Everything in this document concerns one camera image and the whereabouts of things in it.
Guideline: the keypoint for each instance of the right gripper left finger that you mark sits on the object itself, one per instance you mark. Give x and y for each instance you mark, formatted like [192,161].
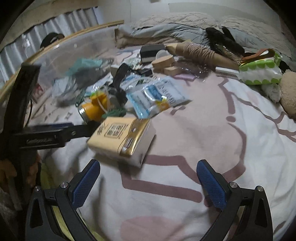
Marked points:
[41,222]

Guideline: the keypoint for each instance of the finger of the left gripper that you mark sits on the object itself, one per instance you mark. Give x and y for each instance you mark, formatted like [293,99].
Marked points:
[51,136]

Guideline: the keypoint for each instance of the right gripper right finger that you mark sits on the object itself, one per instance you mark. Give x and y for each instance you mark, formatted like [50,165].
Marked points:
[255,223]

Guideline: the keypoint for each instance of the yellow grey headlamp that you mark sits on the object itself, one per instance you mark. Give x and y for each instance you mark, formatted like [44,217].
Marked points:
[95,108]

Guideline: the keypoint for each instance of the clear plastic storage bin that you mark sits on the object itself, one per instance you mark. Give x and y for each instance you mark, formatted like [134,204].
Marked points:
[55,61]

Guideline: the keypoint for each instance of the yellow tissue pack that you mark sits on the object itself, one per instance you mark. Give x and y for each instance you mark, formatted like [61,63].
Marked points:
[123,139]

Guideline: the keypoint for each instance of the blue white medicine sachet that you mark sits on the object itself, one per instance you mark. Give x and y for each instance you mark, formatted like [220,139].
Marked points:
[154,97]

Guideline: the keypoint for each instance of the grey curtain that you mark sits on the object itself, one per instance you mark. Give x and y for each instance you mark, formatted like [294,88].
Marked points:
[28,43]

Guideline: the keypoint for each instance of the black sun visor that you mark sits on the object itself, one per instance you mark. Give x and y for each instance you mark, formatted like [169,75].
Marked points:
[50,38]

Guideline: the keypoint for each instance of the teal plastic bag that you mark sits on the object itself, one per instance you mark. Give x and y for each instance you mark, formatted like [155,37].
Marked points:
[83,63]

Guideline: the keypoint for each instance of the patterned bed sheet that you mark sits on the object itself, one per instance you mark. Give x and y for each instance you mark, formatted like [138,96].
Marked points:
[243,136]

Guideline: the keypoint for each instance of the beige fluffy plush toy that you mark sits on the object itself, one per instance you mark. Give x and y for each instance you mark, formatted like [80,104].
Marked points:
[288,93]

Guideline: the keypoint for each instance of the black gift box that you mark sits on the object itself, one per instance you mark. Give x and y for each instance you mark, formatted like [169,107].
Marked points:
[148,52]

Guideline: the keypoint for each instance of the grey blue duvet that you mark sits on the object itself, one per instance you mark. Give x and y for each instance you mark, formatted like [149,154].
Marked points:
[197,35]

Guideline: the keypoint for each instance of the small wooden block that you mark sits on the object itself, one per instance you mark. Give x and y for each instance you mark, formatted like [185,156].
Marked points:
[172,71]

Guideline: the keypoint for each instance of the clear plastic cup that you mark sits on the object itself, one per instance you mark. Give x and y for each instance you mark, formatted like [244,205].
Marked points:
[162,53]

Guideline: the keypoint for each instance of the green dotted plastic bag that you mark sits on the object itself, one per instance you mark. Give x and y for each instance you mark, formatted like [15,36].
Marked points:
[262,71]

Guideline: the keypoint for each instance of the white matchbox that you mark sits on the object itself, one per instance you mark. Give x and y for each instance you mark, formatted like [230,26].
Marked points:
[226,71]

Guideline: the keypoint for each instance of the beige quilted pillow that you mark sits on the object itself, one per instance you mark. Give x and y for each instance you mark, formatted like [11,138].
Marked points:
[200,20]
[255,28]

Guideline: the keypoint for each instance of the cardboard cone with rope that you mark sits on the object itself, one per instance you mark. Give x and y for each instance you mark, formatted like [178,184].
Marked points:
[201,54]

